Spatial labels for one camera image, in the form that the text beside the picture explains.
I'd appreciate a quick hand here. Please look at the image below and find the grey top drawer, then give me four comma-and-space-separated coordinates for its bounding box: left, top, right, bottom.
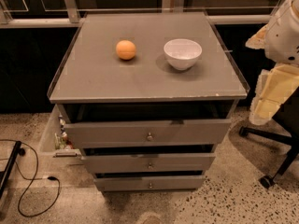
64, 119, 231, 148

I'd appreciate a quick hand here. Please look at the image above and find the grey drawer cabinet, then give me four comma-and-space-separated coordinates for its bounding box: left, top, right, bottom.
49, 13, 249, 180

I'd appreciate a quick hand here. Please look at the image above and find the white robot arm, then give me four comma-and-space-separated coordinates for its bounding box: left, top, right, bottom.
246, 0, 299, 125

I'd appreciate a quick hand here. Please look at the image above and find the grey drawer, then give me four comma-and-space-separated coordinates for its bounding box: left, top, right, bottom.
94, 175, 205, 192
64, 119, 231, 148
82, 153, 215, 174

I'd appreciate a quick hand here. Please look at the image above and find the black office chair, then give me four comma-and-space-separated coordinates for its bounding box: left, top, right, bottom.
239, 88, 299, 189

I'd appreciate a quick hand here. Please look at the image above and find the grey bottom drawer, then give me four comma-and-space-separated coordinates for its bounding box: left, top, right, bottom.
94, 175, 205, 192

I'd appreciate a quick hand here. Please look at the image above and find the grey middle drawer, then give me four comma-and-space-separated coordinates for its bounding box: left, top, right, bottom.
82, 153, 215, 174

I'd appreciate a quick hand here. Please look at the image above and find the orange ball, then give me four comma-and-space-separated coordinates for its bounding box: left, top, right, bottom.
116, 40, 136, 61

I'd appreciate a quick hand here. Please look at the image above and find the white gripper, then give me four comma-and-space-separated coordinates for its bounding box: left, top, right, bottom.
245, 24, 299, 125

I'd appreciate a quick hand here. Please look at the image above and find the black flat device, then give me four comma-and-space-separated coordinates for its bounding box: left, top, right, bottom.
0, 141, 21, 199

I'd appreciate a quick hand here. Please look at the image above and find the clear plastic storage bin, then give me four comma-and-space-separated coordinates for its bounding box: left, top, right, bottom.
38, 106, 80, 158

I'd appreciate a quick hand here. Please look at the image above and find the metal window frame rail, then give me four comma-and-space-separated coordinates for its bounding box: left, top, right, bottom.
0, 0, 284, 28

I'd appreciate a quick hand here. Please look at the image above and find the white bowl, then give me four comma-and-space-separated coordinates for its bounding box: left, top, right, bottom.
164, 38, 202, 71

